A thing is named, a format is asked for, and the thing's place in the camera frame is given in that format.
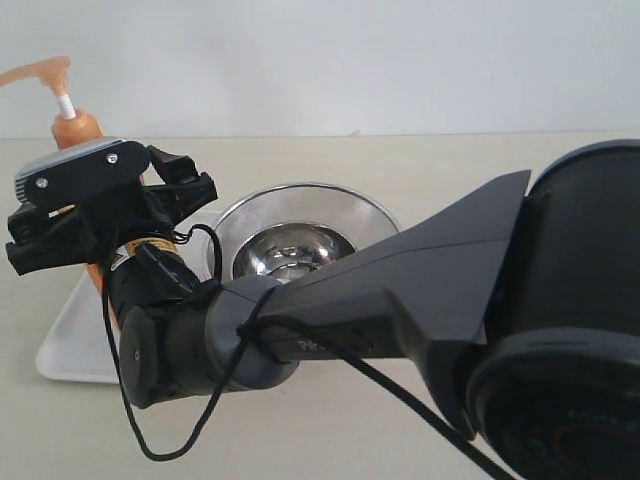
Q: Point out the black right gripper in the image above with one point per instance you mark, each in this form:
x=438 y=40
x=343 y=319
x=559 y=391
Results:
x=170 y=190

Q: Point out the orange soap pump bottle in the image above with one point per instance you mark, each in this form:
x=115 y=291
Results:
x=71 y=125

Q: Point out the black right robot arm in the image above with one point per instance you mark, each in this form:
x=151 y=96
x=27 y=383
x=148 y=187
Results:
x=509 y=321

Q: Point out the steel mesh colander bowl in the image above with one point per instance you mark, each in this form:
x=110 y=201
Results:
x=359 y=218

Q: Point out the small shiny steel bowl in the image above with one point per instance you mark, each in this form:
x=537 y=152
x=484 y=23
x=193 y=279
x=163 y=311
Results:
x=288 y=251

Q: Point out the white rectangular plastic tray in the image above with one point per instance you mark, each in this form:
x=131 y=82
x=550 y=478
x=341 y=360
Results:
x=76 y=348

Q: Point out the wrist camera with silver heatsink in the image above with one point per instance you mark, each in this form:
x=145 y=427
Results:
x=74 y=173

